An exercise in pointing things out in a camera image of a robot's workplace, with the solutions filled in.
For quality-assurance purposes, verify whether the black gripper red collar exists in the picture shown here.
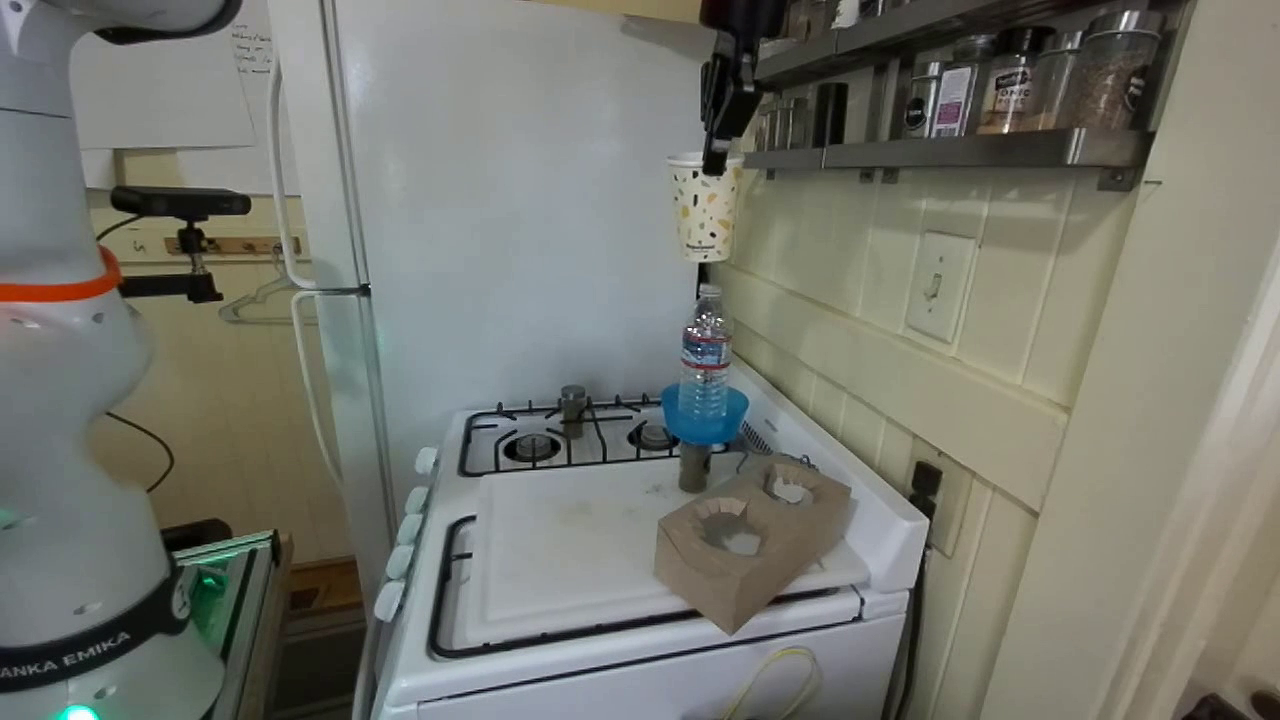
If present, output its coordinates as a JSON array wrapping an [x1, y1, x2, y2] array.
[[698, 0, 794, 180]]

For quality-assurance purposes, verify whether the dotted paper coffee cup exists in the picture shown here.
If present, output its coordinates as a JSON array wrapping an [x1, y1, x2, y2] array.
[[670, 155, 739, 266]]

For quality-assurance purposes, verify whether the clear plastic water bottle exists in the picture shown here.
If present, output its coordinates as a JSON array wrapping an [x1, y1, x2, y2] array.
[[679, 280, 738, 399]]

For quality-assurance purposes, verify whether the cardboard cup holder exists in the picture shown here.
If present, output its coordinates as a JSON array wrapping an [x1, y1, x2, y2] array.
[[654, 452, 857, 635]]

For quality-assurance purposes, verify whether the steel spice shelf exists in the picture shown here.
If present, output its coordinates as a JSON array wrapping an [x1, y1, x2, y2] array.
[[756, 0, 1111, 86], [739, 123, 1159, 191]]

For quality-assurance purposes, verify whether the glass spice jar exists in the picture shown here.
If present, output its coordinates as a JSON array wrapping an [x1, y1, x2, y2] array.
[[1063, 8, 1169, 137], [893, 57, 936, 144], [976, 25, 1073, 137], [927, 57, 986, 140]]

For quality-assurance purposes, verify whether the white refrigerator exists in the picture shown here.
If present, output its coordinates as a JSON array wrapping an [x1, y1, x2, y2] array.
[[266, 0, 732, 564]]

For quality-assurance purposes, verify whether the round stove burner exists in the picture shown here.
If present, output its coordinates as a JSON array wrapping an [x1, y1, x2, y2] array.
[[505, 427, 564, 469], [629, 417, 678, 455]]

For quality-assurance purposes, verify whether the grey metal tumbler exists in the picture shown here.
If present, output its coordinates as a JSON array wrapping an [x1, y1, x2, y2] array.
[[558, 381, 593, 435]]

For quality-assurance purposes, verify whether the black stove grate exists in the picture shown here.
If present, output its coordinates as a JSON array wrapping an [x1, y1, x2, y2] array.
[[456, 390, 689, 481]]

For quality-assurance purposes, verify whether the small grey cylinder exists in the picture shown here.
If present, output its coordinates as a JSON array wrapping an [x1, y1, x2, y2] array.
[[678, 443, 714, 495]]

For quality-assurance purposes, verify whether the white gas stove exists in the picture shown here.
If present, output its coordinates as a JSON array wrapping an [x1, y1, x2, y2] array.
[[354, 384, 934, 720]]

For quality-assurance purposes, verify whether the metal robot stand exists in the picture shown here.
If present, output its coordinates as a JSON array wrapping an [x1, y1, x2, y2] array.
[[156, 523, 293, 720]]

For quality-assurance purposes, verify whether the white wall switch plate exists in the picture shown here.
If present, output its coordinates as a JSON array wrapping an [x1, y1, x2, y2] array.
[[905, 232, 982, 349]]

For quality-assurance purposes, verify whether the black power plug with cord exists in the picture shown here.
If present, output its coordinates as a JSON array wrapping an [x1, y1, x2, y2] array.
[[886, 455, 948, 720]]

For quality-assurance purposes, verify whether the white wire hanger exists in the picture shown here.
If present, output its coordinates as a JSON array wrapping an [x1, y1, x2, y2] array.
[[215, 256, 333, 328]]

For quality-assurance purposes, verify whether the black stereo camera on mount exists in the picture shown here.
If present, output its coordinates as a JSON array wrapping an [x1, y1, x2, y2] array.
[[109, 182, 255, 308]]

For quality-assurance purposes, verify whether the thin black cable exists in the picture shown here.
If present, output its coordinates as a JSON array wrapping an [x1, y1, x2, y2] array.
[[99, 409, 182, 495]]

